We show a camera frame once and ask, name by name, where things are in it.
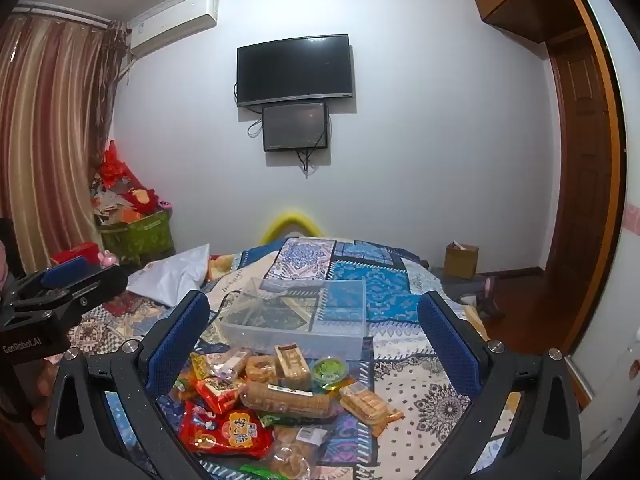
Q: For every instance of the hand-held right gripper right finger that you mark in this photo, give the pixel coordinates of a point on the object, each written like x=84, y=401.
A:
x=447, y=345

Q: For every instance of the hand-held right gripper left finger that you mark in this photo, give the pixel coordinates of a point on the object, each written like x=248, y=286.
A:
x=177, y=340

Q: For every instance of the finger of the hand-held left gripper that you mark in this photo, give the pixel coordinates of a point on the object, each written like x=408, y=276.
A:
x=70, y=271
x=102, y=285

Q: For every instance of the red packet with beige label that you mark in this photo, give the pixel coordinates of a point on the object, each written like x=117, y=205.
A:
x=217, y=391

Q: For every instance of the biscuit packet with orange edge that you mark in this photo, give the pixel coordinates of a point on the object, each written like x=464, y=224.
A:
x=367, y=405

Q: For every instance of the wafer packet with brown label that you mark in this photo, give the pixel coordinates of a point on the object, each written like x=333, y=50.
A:
x=292, y=366

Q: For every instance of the green jelly cup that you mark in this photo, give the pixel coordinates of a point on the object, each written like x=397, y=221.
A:
x=329, y=371

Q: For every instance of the clear plastic storage container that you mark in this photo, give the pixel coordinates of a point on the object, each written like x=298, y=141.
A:
x=300, y=332

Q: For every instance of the long cracker roll packet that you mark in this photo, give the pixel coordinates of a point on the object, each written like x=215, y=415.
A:
x=285, y=400

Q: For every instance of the bright green snack packet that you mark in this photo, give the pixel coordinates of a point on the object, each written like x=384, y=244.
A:
x=260, y=472

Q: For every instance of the person's left hand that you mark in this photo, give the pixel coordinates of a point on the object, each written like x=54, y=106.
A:
x=45, y=395

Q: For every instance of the red flat box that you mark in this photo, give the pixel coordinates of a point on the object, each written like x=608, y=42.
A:
x=75, y=252

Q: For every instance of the pink plush toy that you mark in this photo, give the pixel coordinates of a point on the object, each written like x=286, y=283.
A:
x=108, y=258

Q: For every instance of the yellow snack packet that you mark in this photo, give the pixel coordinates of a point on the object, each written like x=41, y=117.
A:
x=200, y=364

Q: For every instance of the green storage basket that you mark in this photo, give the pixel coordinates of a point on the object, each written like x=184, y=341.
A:
x=137, y=240

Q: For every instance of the small clear pastry packet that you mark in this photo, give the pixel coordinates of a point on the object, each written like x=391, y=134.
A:
x=231, y=360

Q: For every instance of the dark shoes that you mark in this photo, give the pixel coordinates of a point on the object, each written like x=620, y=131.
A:
x=489, y=296

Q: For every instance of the small cardboard box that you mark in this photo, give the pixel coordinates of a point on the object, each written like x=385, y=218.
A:
x=461, y=262

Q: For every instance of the orange printed cloth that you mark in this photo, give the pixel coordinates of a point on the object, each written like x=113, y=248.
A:
x=222, y=266

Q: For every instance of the brown filled pastry packet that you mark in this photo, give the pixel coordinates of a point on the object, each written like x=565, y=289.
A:
x=260, y=367

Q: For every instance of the green bin of toys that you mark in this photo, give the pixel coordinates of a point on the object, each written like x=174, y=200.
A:
x=122, y=190

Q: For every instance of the large red cartoon snack packet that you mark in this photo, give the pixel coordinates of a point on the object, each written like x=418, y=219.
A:
x=225, y=432

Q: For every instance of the striped brown curtain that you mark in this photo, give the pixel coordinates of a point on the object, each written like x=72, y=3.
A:
x=45, y=125

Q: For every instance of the yellow curved foam tube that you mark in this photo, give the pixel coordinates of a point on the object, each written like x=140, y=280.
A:
x=290, y=216

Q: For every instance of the brown wooden door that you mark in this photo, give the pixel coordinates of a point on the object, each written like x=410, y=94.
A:
x=580, y=170

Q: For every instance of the white air conditioner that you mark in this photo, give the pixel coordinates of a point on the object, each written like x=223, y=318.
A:
x=172, y=22

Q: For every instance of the wooden overhead cabinet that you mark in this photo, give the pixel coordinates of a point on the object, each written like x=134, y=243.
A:
x=520, y=0

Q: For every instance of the small black wall monitor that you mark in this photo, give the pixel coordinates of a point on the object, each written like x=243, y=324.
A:
x=295, y=125

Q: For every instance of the white curtain rail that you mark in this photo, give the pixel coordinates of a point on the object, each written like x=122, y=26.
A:
x=60, y=14

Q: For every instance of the large black wall television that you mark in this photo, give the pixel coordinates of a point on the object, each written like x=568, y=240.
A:
x=295, y=70

